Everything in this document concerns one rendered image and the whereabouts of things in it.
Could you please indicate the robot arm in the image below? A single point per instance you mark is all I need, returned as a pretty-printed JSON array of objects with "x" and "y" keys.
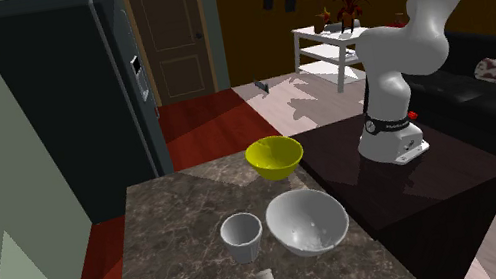
[{"x": 416, "y": 42}]

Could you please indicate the yellow bowl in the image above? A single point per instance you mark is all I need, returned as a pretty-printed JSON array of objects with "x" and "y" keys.
[{"x": 275, "y": 157}]

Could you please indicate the white cup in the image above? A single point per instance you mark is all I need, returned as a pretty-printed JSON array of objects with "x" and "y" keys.
[{"x": 242, "y": 236}]

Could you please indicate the white bowl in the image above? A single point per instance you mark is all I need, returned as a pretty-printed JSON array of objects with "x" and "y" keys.
[{"x": 307, "y": 221}]

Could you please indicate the white side table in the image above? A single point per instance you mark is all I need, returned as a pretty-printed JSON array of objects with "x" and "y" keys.
[{"x": 327, "y": 45}]

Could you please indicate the brown door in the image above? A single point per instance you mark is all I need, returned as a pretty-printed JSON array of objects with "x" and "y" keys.
[{"x": 173, "y": 36}]

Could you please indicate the dark refrigerator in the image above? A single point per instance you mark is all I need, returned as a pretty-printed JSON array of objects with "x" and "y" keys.
[{"x": 74, "y": 101}]

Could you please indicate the dark robot stand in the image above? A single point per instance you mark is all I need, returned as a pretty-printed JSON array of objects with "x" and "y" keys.
[{"x": 433, "y": 190}]

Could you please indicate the black sofa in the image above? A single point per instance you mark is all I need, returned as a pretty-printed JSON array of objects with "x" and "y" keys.
[{"x": 493, "y": 97}]

